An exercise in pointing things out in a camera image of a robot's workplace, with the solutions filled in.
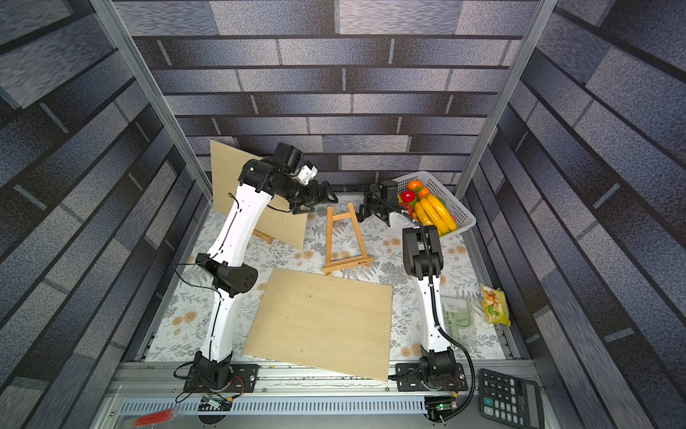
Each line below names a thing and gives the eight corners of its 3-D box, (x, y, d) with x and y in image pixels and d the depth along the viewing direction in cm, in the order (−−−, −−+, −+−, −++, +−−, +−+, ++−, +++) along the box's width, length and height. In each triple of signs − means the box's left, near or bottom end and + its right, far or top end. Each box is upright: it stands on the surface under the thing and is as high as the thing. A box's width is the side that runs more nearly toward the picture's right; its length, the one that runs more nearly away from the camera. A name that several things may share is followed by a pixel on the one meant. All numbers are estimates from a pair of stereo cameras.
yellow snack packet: (484, 324, 85) (491, 319, 81) (473, 292, 92) (479, 285, 88) (509, 324, 85) (518, 319, 81) (497, 292, 92) (504, 285, 88)
